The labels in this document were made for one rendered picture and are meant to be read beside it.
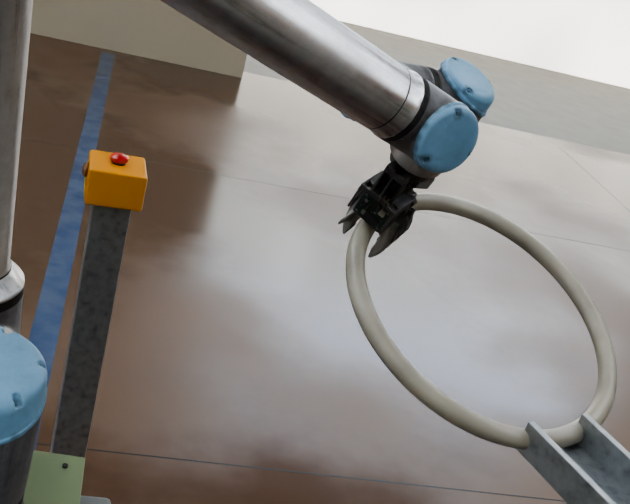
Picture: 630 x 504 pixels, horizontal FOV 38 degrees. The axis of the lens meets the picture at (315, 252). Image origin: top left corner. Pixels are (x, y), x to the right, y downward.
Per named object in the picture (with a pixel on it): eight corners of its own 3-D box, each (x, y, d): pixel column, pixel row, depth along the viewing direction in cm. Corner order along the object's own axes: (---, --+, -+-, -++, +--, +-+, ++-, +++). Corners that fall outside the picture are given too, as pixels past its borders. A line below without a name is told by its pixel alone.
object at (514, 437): (661, 433, 145) (673, 424, 143) (421, 476, 119) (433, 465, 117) (521, 203, 171) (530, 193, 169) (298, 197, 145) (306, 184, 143)
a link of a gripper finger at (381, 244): (353, 267, 149) (369, 223, 143) (372, 252, 153) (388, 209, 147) (369, 277, 148) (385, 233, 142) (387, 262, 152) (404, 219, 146)
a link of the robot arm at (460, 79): (431, 45, 126) (488, 58, 131) (389, 111, 135) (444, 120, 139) (454, 91, 121) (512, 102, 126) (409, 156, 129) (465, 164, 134)
